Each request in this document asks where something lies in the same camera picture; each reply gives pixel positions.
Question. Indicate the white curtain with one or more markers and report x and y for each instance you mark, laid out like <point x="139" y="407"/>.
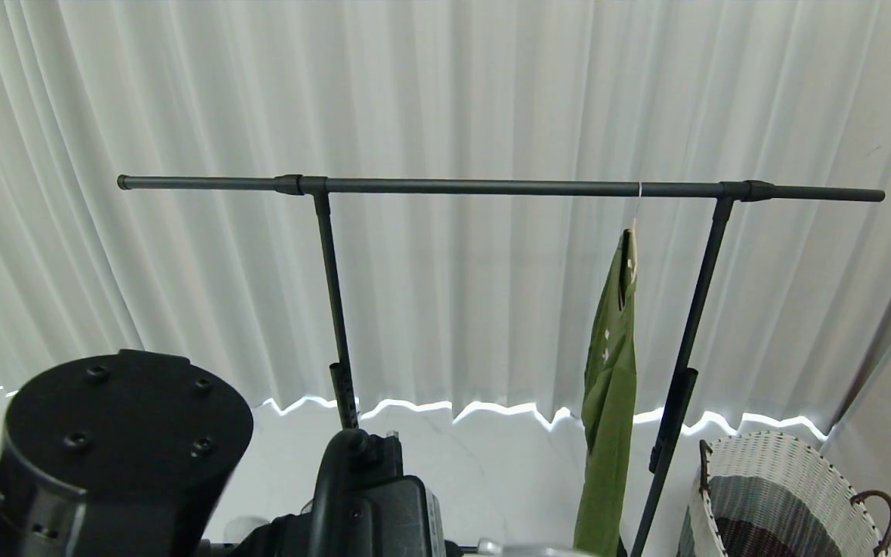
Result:
<point x="414" y="93"/>

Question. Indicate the black clothes rack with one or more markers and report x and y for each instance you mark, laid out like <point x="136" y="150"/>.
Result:
<point x="492" y="186"/>

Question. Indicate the pale grey garment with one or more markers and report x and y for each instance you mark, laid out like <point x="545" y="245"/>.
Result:
<point x="530" y="551"/>

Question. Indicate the pink clothes hanger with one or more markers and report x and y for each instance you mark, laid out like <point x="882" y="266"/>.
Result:
<point x="633" y="255"/>

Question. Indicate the white laundry basket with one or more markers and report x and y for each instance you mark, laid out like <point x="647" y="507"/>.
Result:
<point x="778" y="472"/>

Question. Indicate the green printed shirt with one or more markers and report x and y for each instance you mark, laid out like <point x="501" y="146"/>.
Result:
<point x="608" y="433"/>

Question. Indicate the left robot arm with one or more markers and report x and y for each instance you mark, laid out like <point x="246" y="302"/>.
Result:
<point x="121" y="449"/>

